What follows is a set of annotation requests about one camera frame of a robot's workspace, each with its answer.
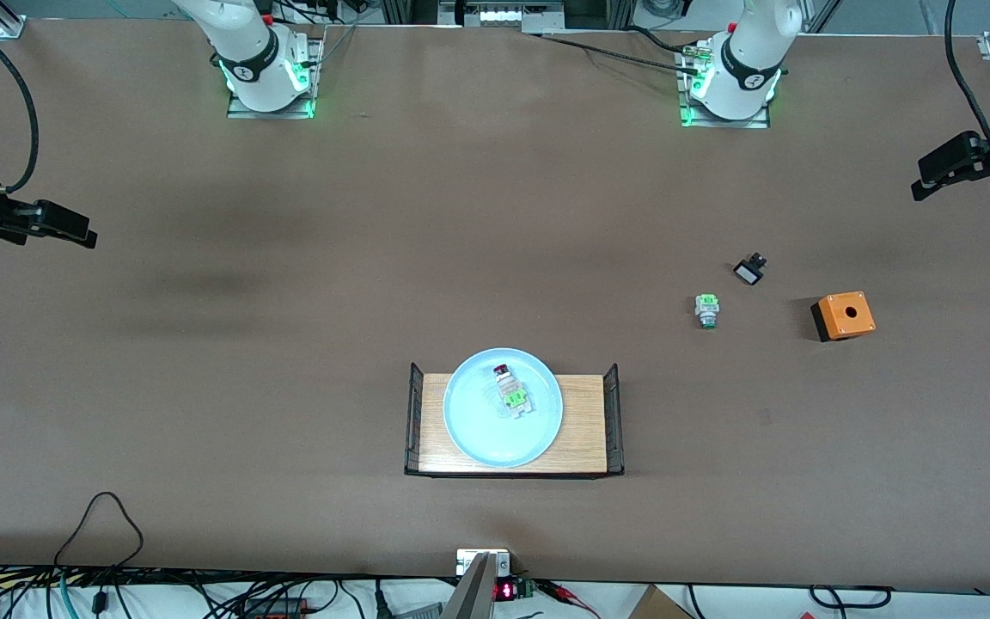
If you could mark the orange button enclosure box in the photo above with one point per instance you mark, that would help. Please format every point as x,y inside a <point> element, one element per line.
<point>846,315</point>

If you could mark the light blue round plate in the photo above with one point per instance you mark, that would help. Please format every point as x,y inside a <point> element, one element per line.
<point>478,430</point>

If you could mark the orange black device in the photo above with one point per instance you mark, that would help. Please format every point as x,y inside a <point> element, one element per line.
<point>276,609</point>

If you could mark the aluminium camera mast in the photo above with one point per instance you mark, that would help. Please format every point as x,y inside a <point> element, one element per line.
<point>471,593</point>

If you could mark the red digit display module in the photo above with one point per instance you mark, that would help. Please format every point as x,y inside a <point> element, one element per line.
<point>508,591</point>

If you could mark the metal mast bracket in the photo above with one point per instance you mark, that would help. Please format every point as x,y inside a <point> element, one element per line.
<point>502,560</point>

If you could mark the green push button switch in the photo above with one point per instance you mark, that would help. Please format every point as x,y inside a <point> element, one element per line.
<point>707,309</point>

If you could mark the red push button switch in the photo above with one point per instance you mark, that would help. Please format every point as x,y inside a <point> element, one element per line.
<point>513,396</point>

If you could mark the brown cardboard box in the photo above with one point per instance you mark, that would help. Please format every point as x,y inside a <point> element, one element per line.
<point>658,606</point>

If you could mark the grey metal equipment frame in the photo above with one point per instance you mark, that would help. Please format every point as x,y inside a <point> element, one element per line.
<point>504,13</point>

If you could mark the black rectangular white-faced switch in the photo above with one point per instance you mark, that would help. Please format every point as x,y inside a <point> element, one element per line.
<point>749,272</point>

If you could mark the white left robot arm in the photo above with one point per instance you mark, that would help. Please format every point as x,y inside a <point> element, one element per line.
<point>740,82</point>

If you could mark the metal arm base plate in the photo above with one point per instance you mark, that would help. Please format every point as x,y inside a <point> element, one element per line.
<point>723,123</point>
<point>241,110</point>

